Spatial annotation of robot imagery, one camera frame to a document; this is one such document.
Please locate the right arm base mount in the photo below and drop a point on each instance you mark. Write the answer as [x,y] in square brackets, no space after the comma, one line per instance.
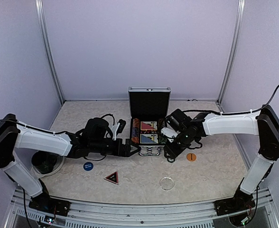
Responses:
[239,202]

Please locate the black mug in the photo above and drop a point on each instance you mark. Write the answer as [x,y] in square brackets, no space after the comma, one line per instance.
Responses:
[44,162]

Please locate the right chip row in case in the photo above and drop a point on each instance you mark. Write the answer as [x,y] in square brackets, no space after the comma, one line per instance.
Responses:
[161,123]

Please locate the green poker chip stack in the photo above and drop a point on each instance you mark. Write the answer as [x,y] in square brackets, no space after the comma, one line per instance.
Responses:
[162,140]

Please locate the red playing card deck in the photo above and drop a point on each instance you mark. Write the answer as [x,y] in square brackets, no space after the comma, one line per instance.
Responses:
[148,126]

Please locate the right rear aluminium post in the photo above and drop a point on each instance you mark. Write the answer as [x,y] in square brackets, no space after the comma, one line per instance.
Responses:
[233,50]

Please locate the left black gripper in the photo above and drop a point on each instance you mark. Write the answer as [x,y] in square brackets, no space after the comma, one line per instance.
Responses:
[125,151]

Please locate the clear round tray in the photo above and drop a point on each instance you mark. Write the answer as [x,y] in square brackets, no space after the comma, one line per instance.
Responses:
[57,167]

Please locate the clear round dealer puck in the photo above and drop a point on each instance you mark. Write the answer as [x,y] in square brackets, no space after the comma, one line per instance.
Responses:
[167,183]

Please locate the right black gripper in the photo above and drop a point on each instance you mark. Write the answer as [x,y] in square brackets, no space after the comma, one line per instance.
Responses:
[172,152]

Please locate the left rear aluminium post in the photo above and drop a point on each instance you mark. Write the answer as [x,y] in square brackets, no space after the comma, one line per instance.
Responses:
[48,52]

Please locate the front aluminium frame rail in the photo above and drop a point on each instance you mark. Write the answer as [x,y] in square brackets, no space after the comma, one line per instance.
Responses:
[84,214]

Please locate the chip row in case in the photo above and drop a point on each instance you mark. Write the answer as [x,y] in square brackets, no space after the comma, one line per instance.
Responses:
[161,123]
[135,131]

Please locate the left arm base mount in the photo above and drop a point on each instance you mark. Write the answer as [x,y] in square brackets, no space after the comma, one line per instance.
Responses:
[43,202]

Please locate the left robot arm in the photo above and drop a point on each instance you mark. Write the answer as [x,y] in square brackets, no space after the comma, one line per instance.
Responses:
[96,137]

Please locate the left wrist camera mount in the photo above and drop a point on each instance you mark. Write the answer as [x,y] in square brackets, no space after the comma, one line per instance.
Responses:
[118,128]

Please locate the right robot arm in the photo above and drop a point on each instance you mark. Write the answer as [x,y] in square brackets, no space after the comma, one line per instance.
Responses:
[262,122]

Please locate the aluminium poker case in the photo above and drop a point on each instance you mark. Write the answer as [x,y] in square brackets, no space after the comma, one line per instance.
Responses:
[149,104]

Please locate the left chip row in case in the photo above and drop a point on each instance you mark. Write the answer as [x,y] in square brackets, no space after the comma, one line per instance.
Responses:
[135,131]

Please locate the blue playing card deck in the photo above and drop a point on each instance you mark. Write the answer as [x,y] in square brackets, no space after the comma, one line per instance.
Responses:
[149,139]

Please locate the orange big blind button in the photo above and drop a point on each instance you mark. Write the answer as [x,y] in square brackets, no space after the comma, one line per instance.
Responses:
[191,157]

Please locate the red triangular dealer button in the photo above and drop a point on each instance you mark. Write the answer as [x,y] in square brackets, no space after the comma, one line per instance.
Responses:
[112,178]

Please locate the blue small blind button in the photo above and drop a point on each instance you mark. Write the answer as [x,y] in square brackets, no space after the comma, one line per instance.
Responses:
[88,166]

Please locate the aluminium post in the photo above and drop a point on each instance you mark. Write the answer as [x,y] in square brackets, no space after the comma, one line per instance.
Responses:
[233,50]
[48,52]

